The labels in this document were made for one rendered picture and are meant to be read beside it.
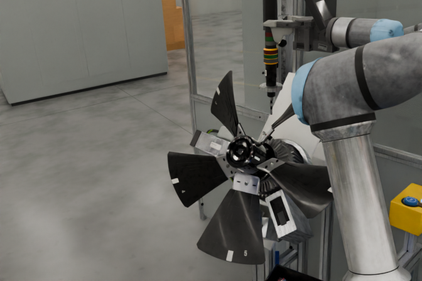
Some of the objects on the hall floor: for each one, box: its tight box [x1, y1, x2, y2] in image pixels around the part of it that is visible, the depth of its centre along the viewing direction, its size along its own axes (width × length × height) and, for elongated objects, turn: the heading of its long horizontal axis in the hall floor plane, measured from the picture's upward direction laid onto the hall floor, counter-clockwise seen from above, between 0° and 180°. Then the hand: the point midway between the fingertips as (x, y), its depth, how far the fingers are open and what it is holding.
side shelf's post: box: [319, 201, 334, 281], centre depth 207 cm, size 4×4×83 cm
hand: (275, 19), depth 118 cm, fingers open, 8 cm apart
